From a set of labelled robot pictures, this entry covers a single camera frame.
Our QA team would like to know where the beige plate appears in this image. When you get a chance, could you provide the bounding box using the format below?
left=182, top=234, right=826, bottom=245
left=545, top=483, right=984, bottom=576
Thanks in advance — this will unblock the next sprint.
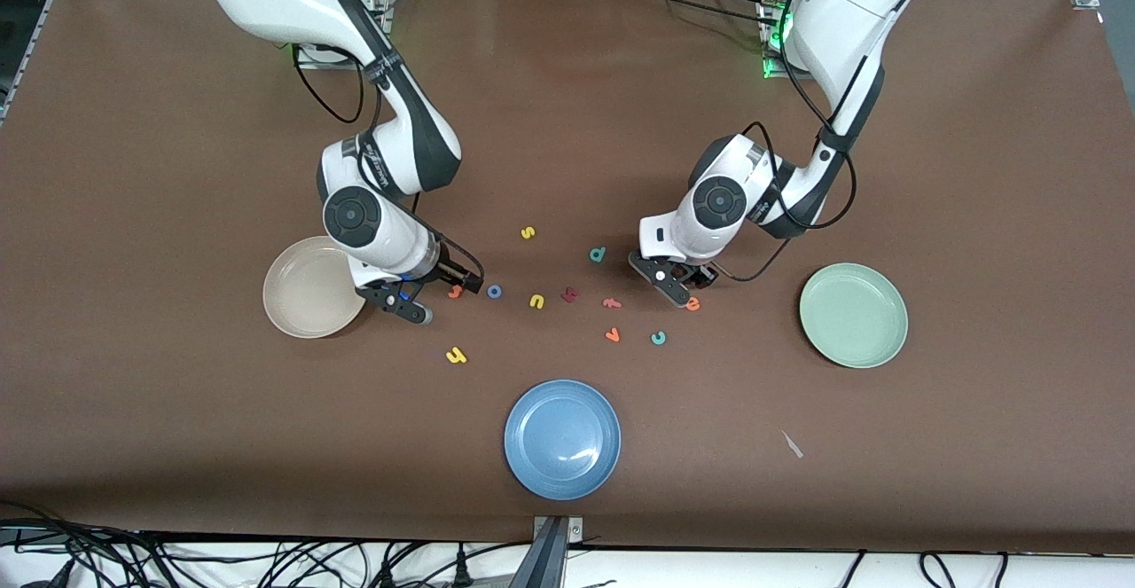
left=262, top=235, right=372, bottom=340

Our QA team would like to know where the green plate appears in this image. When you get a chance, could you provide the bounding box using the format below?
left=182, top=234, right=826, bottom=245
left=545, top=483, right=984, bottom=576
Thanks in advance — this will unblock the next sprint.
left=799, top=263, right=910, bottom=369

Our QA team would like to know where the blue plate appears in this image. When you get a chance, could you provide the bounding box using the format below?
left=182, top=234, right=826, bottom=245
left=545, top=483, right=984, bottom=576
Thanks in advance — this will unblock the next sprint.
left=504, top=380, right=622, bottom=501

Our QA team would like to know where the brown table cover sheet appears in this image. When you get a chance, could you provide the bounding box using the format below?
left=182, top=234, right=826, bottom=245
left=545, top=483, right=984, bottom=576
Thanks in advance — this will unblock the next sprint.
left=0, top=0, right=1135, bottom=555

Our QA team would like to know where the metal mounting bracket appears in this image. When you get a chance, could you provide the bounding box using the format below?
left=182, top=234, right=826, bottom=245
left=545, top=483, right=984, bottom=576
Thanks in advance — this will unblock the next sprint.
left=532, top=514, right=586, bottom=543

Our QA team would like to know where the grey camera mount pole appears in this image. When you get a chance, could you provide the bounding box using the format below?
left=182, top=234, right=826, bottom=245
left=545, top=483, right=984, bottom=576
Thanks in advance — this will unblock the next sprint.
left=509, top=517, right=568, bottom=588

